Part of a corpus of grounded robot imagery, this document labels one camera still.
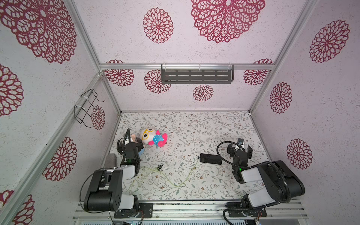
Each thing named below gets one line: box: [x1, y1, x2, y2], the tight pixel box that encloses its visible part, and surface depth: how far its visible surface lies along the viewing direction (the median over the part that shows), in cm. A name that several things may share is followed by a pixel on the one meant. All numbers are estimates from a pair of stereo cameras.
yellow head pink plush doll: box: [141, 127, 169, 148], surface depth 99 cm
